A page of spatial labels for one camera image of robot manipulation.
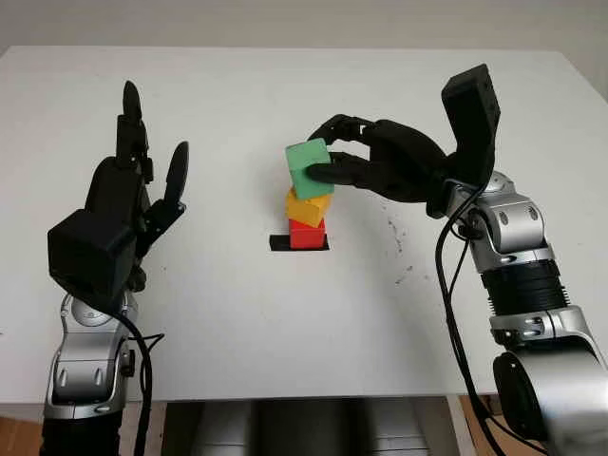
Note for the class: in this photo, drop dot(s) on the yellow cube block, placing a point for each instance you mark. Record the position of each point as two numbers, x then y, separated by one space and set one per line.
306 209

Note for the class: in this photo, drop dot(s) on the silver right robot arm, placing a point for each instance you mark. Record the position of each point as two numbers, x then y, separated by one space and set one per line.
518 228

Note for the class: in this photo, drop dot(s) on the black tape strip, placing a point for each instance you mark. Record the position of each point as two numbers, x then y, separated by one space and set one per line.
278 243

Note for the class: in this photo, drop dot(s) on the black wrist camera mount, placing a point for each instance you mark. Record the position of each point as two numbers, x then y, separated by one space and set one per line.
90 256
475 123

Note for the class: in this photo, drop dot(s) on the red cube block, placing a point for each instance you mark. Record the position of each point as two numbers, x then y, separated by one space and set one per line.
306 237

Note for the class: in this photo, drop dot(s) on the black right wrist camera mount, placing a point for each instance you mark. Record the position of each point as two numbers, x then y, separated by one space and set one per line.
475 123

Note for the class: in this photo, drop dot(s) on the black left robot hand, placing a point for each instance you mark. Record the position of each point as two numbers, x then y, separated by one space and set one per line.
116 190

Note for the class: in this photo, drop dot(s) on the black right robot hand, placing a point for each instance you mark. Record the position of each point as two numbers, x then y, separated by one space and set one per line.
404 161

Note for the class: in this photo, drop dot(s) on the dark grey robot torso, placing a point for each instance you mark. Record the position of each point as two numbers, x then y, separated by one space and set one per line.
309 427

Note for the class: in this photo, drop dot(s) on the green cube block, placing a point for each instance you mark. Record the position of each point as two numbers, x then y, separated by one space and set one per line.
304 161

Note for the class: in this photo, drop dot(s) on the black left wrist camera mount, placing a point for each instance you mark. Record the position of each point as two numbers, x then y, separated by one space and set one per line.
90 256

